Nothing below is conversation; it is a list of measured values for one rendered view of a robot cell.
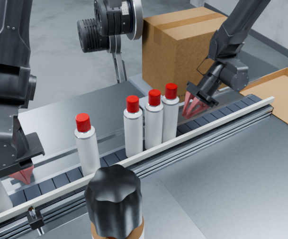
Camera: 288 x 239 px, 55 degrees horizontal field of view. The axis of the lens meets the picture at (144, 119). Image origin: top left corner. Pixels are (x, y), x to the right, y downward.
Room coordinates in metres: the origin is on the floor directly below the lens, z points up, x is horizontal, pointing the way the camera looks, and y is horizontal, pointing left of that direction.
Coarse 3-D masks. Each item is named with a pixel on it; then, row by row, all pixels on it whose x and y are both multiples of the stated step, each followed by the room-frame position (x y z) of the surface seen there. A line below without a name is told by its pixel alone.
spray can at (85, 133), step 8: (80, 120) 0.49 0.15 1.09; (88, 120) 0.50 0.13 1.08; (80, 128) 0.49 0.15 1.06; (88, 128) 0.50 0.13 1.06; (80, 136) 0.48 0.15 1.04; (88, 136) 0.49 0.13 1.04; (80, 144) 0.48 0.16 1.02; (88, 144) 0.48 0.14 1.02; (96, 144) 0.50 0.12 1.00; (80, 152) 0.49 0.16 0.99; (88, 152) 0.48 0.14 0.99; (96, 152) 0.50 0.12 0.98; (80, 160) 0.49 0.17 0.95; (88, 160) 0.48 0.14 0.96; (96, 160) 0.49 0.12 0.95; (88, 168) 0.48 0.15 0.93; (96, 168) 0.49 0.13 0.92
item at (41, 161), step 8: (256, 80) 0.88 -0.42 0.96; (216, 96) 0.78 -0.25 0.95; (144, 120) 0.64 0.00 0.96; (104, 136) 0.57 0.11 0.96; (112, 136) 0.58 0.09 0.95; (64, 152) 0.51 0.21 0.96; (72, 152) 0.52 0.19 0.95; (40, 160) 0.48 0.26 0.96; (48, 160) 0.49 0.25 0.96; (8, 176) 0.44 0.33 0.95
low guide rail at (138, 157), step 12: (252, 108) 0.77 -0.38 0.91; (216, 120) 0.70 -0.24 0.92; (228, 120) 0.72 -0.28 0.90; (192, 132) 0.64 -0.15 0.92; (168, 144) 0.59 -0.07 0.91; (132, 156) 0.54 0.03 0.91; (144, 156) 0.55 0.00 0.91; (84, 180) 0.46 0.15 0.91; (60, 192) 0.42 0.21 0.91; (24, 204) 0.38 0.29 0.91; (36, 204) 0.39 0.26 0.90; (0, 216) 0.35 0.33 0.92; (12, 216) 0.36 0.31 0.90
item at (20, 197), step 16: (256, 96) 0.89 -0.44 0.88; (224, 112) 0.79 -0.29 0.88; (192, 128) 0.70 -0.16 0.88; (144, 144) 0.62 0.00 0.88; (112, 160) 0.56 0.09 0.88; (144, 160) 0.56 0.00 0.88; (64, 176) 0.50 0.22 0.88; (80, 176) 0.50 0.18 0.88; (32, 192) 0.44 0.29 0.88; (48, 192) 0.44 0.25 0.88; (0, 224) 0.35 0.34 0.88
